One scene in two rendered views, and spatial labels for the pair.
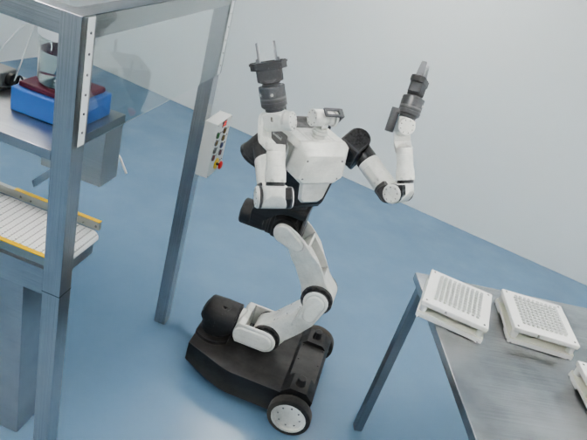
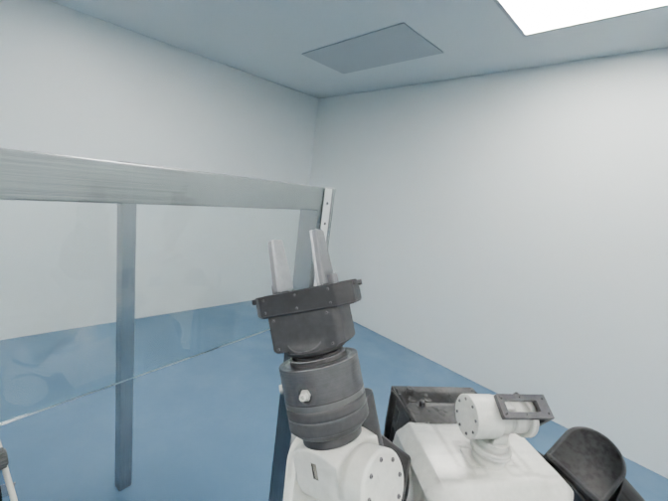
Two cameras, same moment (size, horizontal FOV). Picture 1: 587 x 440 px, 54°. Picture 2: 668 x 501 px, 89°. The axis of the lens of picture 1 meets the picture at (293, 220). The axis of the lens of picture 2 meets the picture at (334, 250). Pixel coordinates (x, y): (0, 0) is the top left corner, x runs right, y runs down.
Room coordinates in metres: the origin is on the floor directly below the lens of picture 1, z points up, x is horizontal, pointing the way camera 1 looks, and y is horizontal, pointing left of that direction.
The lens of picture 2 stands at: (1.55, 0.04, 1.70)
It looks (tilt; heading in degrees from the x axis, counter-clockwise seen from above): 10 degrees down; 28
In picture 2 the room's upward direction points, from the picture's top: 7 degrees clockwise
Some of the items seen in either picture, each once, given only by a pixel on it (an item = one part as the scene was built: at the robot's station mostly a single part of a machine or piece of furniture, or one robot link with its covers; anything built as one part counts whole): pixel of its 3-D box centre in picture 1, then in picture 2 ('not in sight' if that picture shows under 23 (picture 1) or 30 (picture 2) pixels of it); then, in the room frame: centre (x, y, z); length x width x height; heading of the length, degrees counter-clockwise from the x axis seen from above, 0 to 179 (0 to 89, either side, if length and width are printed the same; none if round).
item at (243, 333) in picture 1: (258, 327); not in sight; (2.15, 0.01, 0.28); 0.21 x 0.20 x 0.13; 84
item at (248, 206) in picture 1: (274, 214); not in sight; (2.16, 0.08, 0.89); 0.28 x 0.13 x 0.18; 84
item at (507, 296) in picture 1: (538, 318); not in sight; (1.86, -0.99, 0.96); 0.25 x 0.24 x 0.02; 1
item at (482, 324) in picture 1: (457, 299); not in sight; (1.82, -0.67, 0.96); 0.25 x 0.24 x 0.02; 167
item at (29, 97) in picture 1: (64, 97); not in sight; (1.58, 0.77, 1.37); 0.21 x 0.20 x 0.09; 173
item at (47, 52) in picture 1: (65, 52); not in sight; (1.58, 0.77, 1.51); 0.15 x 0.15 x 0.19
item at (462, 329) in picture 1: (452, 309); not in sight; (1.82, -0.67, 0.91); 0.24 x 0.24 x 0.02; 77
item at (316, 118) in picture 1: (321, 120); (493, 421); (2.13, 0.01, 1.36); 0.10 x 0.07 x 0.09; 128
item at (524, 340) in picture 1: (532, 327); not in sight; (1.86, -0.99, 0.91); 0.24 x 0.24 x 0.02; 1
